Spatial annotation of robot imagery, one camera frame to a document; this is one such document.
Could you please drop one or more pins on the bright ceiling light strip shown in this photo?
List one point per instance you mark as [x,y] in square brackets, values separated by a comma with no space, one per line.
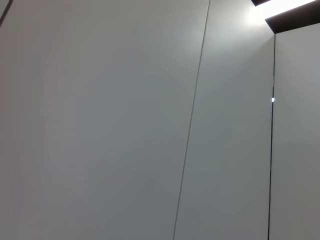
[275,7]

